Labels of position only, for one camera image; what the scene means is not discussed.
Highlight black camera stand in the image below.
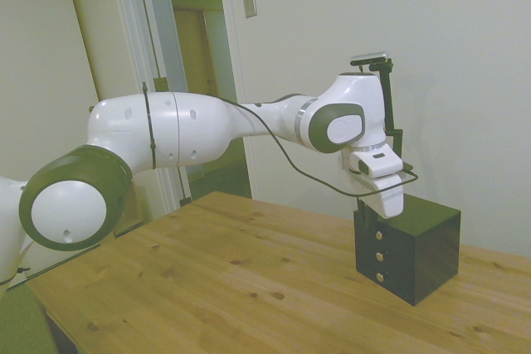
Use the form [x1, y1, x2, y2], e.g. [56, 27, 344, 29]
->
[368, 58, 404, 167]

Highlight black drawer cabinet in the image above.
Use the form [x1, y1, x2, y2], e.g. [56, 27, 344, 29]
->
[353, 194, 462, 308]

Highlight white closet door with pull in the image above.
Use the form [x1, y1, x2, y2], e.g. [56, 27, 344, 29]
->
[0, 0, 103, 189]

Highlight wooden hallway door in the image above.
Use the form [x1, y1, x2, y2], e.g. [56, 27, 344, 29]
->
[173, 7, 226, 100]

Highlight plain white closet door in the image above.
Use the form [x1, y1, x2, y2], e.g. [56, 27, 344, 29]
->
[64, 0, 167, 240]

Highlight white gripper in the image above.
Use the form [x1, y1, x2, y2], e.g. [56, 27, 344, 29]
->
[340, 153, 405, 229]

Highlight thin black hanging cable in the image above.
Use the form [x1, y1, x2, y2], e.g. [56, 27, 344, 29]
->
[134, 0, 188, 206]

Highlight open white room door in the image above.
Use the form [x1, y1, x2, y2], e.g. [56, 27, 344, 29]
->
[135, 0, 205, 184]

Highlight silver camera on stand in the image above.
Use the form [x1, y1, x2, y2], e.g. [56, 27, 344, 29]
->
[350, 51, 392, 67]

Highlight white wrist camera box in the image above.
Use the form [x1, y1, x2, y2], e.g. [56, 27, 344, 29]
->
[349, 148, 405, 180]

